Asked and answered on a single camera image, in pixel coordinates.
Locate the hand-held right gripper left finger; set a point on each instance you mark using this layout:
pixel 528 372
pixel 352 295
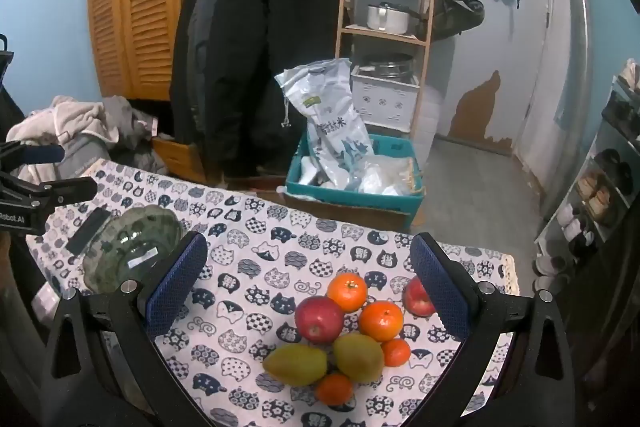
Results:
pixel 177 287

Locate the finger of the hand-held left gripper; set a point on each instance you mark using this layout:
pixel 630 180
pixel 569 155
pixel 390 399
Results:
pixel 70 191
pixel 47 153

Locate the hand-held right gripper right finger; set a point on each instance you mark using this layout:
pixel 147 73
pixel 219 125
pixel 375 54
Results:
pixel 440 287

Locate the red apple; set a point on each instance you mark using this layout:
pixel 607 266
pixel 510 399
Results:
pixel 318 319
pixel 417 298

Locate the orange mandarin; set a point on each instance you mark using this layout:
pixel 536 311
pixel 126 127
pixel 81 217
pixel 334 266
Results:
pixel 381 321
pixel 334 388
pixel 347 291
pixel 396 352

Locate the green glass bowl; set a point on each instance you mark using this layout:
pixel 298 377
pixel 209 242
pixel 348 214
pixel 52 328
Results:
pixel 130 232

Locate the yellow green mango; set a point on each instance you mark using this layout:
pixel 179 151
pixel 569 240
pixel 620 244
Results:
pixel 295 364
pixel 359 357

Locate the grey printed hoodie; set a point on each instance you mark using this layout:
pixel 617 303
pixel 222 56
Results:
pixel 90 154

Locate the black flat rectangular object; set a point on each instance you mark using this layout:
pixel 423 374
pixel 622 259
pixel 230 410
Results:
pixel 87 229

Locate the cat print tablecloth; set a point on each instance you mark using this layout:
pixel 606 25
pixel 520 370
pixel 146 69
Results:
pixel 250 257

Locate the dark grey clothes pile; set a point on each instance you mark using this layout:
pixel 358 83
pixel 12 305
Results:
pixel 125 122

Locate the wooden drawer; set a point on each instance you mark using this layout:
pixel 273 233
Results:
pixel 175 154

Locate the brown cardboard box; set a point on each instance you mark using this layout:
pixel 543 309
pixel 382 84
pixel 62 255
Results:
pixel 350 217

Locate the clear plastic bag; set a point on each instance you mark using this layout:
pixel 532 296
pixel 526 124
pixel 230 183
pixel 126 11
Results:
pixel 385 177

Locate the teal plastic crate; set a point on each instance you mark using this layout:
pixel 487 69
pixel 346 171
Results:
pixel 345 199

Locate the wooden louvered wardrobe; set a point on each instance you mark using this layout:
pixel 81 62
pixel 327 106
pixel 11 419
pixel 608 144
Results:
pixel 145 7

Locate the shoe rack with shoes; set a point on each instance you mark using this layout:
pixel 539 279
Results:
pixel 600 197

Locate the white patterned storage basket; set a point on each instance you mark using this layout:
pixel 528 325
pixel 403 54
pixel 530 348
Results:
pixel 382 102

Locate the white rice bag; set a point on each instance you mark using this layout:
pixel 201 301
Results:
pixel 330 117

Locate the grey shoe rack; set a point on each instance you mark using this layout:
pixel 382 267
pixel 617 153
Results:
pixel 600 139

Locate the steel pot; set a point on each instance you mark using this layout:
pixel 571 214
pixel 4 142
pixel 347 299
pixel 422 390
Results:
pixel 387 69

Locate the black hanging coat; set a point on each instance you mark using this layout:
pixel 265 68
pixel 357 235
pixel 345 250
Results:
pixel 270 32

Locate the dark green hanging bag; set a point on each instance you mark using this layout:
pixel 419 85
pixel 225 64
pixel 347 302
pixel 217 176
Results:
pixel 460 19

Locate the white door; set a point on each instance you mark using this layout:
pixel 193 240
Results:
pixel 535 32

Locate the white cooking pot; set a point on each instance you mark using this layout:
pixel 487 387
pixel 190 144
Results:
pixel 387 19

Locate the wooden shelf rack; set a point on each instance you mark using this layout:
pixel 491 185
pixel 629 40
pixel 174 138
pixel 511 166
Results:
pixel 344 7

